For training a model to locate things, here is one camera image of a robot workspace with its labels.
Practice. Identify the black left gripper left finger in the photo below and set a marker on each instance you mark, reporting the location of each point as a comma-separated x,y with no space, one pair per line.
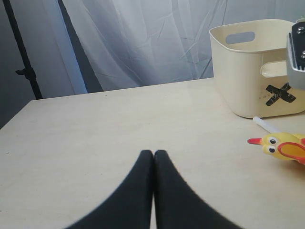
130,205

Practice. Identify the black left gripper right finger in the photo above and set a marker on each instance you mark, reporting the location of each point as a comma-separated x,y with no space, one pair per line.
177,206

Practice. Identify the detached chicken head with tube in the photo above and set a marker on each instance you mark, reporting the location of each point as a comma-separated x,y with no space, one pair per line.
266,126

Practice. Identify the yellow rubber chicken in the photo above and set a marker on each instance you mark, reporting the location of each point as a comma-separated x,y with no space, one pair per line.
283,146

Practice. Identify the cream bin marked X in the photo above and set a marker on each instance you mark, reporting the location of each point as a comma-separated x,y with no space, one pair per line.
249,66

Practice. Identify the black backdrop stand pole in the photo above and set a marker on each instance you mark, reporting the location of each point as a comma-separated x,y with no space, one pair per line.
28,70

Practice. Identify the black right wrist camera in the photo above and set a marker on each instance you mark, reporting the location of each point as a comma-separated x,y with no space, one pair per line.
295,52

